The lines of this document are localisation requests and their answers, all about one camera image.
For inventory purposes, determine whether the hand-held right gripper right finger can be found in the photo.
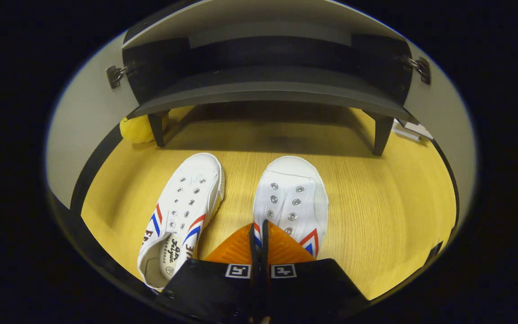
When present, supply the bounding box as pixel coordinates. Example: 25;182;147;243
259;219;370;322

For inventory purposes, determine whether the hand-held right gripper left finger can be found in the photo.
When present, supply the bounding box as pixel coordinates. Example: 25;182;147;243
158;220;262;322

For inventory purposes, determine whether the white canvas shoe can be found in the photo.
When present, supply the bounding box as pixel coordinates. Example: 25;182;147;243
137;153;226;291
252;155;329;259

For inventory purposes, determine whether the grey shoe cabinet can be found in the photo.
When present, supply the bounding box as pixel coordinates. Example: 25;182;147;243
122;0;415;157

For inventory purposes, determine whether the grey shoe cabinet door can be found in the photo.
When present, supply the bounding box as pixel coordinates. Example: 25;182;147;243
403;40;478;225
45;34;140;210

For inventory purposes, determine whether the yellow plush toy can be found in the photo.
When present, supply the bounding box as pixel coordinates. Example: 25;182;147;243
120;112;170;144

